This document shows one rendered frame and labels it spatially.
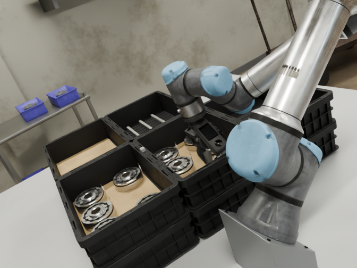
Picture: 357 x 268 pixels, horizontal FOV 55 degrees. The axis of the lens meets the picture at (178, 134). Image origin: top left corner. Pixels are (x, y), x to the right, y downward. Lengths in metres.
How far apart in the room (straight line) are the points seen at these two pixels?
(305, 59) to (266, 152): 0.20
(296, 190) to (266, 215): 0.09
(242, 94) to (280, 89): 0.25
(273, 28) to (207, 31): 1.07
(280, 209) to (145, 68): 3.04
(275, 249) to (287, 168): 0.17
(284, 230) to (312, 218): 0.27
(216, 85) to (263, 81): 0.15
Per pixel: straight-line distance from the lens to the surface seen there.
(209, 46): 4.12
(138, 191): 1.16
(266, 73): 0.93
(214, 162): 0.96
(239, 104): 0.96
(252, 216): 0.81
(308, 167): 0.81
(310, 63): 0.73
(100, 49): 3.50
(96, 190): 1.21
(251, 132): 0.69
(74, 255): 1.27
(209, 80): 0.85
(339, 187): 1.17
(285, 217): 0.81
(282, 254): 0.80
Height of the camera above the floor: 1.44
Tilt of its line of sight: 25 degrees down
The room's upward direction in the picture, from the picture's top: 20 degrees counter-clockwise
